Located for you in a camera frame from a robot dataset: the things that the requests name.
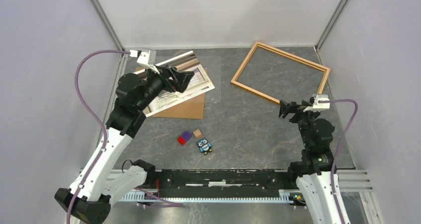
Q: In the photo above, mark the red and purple block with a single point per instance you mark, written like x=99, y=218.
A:
x=184, y=138

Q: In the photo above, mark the brown cardboard backing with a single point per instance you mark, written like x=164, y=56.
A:
x=187, y=105

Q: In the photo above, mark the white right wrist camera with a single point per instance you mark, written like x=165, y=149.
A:
x=318, y=103

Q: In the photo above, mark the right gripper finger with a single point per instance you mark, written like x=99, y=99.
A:
x=305, y=103
x=284, y=106

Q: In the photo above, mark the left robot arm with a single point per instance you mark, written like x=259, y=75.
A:
x=90, y=197

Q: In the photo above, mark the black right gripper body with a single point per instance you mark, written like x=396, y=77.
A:
x=299, y=115

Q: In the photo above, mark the printed photo sheet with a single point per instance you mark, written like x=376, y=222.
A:
x=182, y=62

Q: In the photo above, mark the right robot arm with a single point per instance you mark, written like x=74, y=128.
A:
x=316, y=175

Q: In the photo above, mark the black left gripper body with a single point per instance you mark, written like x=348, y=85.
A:
x=166, y=83

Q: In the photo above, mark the small tan wooden cube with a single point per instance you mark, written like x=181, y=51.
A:
x=197, y=133

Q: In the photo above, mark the blue owl figure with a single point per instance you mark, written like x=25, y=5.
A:
x=205, y=147

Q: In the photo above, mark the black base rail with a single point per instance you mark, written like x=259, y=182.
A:
x=220, y=183

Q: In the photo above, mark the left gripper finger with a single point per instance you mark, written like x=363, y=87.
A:
x=182, y=80
x=168, y=70

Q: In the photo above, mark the white toothed cable tray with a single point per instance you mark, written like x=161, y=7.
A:
x=139, y=196

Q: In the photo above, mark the wooden picture frame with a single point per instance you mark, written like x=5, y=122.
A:
x=257, y=44

